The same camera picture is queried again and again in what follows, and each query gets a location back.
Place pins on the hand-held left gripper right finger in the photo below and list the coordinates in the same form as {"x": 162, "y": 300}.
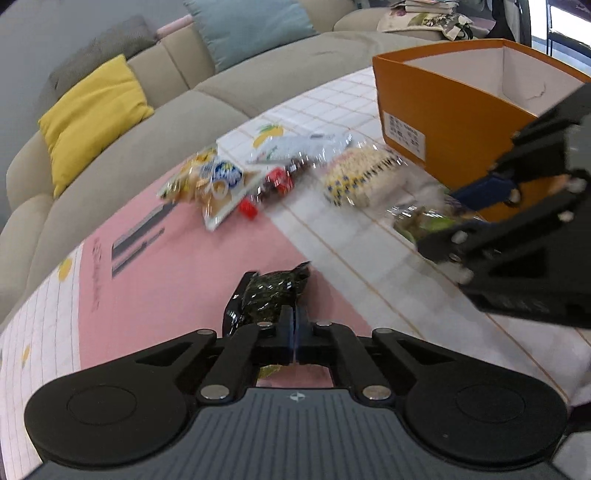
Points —
{"x": 309, "y": 344}

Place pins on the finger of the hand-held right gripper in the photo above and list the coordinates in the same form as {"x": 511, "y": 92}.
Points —
{"x": 508, "y": 244}
{"x": 485, "y": 191}

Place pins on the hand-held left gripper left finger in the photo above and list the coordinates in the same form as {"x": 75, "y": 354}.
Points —
{"x": 277, "y": 344}

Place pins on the dark seaweed packet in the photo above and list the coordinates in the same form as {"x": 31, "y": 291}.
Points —
{"x": 268, "y": 290}

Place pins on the green snack packet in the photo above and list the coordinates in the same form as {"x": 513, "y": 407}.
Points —
{"x": 425, "y": 224}

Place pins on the orange cardboard box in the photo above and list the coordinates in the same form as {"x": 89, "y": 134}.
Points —
{"x": 443, "y": 106}

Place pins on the yellow potato stick packet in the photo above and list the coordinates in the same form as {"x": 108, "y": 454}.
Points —
{"x": 212, "y": 184}

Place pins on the clear packet with white label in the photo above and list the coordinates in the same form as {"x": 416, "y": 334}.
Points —
{"x": 295, "y": 152}

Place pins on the clear bag of small snacks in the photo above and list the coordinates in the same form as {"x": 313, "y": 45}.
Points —
{"x": 360, "y": 177}

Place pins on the pink and white checked tablecloth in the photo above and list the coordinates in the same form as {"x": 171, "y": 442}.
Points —
{"x": 184, "y": 258}

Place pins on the black clothing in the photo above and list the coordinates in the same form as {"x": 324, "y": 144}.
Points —
{"x": 508, "y": 18}

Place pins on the stack of books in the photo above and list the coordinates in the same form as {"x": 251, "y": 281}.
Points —
{"x": 425, "y": 5}

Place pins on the beige fabric sofa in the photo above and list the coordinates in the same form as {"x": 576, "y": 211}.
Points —
{"x": 138, "y": 152}

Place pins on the light blue pillow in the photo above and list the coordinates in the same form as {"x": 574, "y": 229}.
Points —
{"x": 249, "y": 27}

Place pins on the yellow pillow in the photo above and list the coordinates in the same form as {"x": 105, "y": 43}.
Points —
{"x": 87, "y": 120}

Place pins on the pink bolster cushion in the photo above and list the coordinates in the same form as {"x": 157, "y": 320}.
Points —
{"x": 173, "y": 27}

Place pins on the grey textured pillow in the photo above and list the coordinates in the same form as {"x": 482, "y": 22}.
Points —
{"x": 106, "y": 50}

